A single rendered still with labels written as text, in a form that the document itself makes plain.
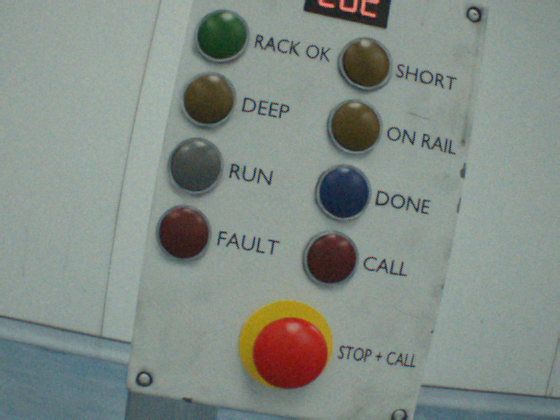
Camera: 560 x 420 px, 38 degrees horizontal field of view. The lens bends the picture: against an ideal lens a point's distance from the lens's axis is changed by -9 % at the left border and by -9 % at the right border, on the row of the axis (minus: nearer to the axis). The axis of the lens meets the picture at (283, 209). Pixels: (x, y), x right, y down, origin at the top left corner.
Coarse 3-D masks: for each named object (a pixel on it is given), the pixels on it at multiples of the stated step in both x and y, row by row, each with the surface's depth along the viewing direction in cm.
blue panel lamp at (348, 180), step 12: (336, 168) 47; (348, 168) 47; (324, 180) 47; (336, 180) 47; (348, 180) 47; (360, 180) 47; (324, 192) 47; (336, 192) 47; (348, 192) 47; (360, 192) 47; (324, 204) 47; (336, 204) 47; (348, 204) 47; (360, 204) 47; (336, 216) 47; (348, 216) 47
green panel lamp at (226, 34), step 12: (228, 12) 46; (204, 24) 46; (216, 24) 46; (228, 24) 46; (240, 24) 46; (204, 36) 46; (216, 36) 46; (228, 36) 46; (240, 36) 46; (204, 48) 46; (216, 48) 46; (228, 48) 46; (240, 48) 46
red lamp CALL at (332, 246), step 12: (324, 240) 47; (336, 240) 47; (348, 240) 47; (312, 252) 47; (324, 252) 47; (336, 252) 47; (348, 252) 47; (312, 264) 47; (324, 264) 47; (336, 264) 47; (348, 264) 47; (324, 276) 47; (336, 276) 47
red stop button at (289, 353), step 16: (288, 320) 45; (304, 320) 46; (272, 336) 45; (288, 336) 45; (304, 336) 45; (320, 336) 46; (256, 352) 45; (272, 352) 45; (288, 352) 45; (304, 352) 45; (320, 352) 45; (256, 368) 45; (272, 368) 45; (288, 368) 45; (304, 368) 45; (320, 368) 46; (272, 384) 46; (288, 384) 45; (304, 384) 46
